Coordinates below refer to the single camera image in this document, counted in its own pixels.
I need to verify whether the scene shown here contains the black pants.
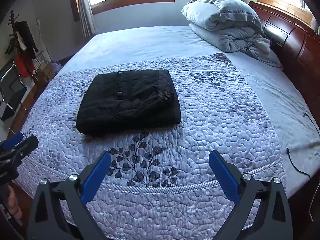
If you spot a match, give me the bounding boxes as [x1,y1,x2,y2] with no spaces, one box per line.
[76,69,181,137]

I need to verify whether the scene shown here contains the person's left hand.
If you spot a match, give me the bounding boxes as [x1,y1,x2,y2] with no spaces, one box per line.
[7,185,22,219]

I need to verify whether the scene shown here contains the black metal chair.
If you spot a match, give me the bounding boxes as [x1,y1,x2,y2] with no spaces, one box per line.
[0,58,32,134]

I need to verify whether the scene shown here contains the cardboard box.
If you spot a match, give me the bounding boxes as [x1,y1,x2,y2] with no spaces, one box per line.
[36,61,62,83]

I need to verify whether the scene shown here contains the light blue bed sheet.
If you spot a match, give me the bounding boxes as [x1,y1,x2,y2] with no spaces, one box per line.
[60,26,319,196]

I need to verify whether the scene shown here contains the grey quilted bedspread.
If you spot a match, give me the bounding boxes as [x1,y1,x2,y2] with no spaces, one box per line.
[17,53,286,239]

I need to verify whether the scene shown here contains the coat rack with clothes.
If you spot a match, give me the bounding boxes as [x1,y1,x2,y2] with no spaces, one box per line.
[5,10,39,87]

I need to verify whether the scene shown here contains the beige curtain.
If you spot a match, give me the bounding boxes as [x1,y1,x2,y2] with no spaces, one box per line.
[78,0,98,37]

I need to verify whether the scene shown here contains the dark wooden headboard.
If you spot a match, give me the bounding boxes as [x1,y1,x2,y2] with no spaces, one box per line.
[249,1,319,124]

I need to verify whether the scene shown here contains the folded grey duvet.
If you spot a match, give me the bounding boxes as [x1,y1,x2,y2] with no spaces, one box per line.
[189,23,283,69]

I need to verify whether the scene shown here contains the grey pillow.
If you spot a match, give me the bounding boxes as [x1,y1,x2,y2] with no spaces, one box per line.
[181,0,263,33]

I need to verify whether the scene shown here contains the black cable on bed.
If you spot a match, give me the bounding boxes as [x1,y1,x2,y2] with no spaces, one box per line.
[286,113,320,222]

